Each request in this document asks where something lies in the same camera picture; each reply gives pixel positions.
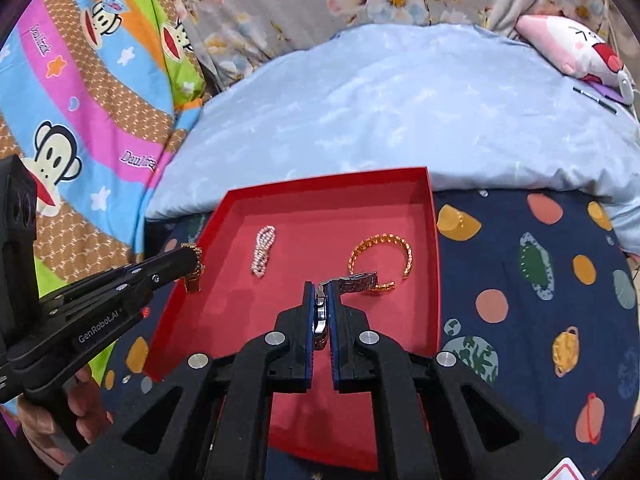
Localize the silver metal wristwatch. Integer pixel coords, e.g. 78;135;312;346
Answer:
312;272;378;351

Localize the gold twisted cuff bangle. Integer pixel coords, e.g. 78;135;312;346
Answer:
347;233;414;294

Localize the red cardboard tray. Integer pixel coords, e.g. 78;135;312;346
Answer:
142;166;443;474

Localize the white pearl bracelet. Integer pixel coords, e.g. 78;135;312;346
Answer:
250;224;278;279

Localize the gold link watch bracelet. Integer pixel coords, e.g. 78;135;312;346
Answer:
180;242;205;294

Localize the left human hand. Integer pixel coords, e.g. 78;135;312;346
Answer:
17;364;112;474

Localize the light blue quilt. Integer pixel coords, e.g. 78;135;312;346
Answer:
145;25;639;252

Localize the colourful monkey cartoon blanket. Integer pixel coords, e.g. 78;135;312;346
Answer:
0;0;206;411

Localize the pink white plush pillow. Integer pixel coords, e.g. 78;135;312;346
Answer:
515;15;634;105

